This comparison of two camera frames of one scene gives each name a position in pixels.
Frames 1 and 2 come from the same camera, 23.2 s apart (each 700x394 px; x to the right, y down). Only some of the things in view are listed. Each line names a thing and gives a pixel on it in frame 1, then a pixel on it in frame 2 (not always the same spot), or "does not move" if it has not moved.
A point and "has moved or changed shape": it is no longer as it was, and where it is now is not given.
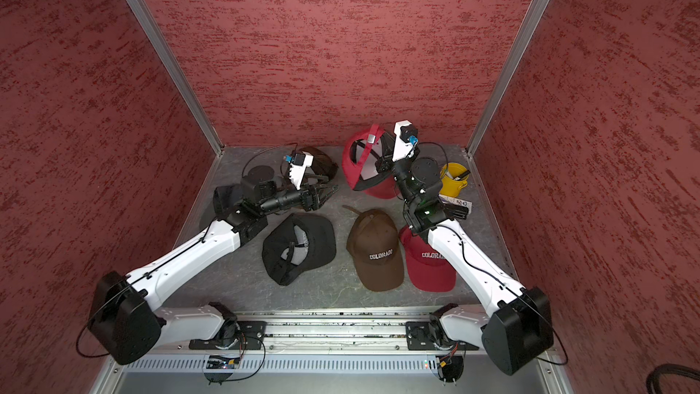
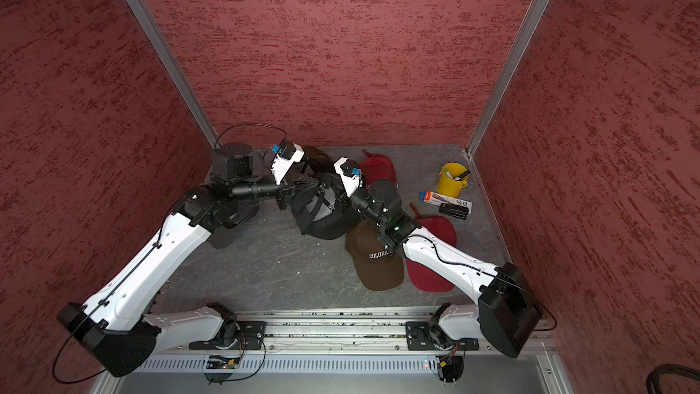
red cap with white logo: x=427 y=269 does not move
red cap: x=366 y=160 has moved or changed shape
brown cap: x=373 y=239 does not move
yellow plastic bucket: x=449 y=187 does not move
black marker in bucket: x=458 y=178 does not move
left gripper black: x=313 y=201 -> x=285 y=191
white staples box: x=451 y=200 does not move
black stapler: x=455 y=212 does not move
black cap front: x=298 y=243 -> x=321 y=207
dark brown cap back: x=323 y=163 does not move
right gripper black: x=384 y=164 -> x=339 y=187
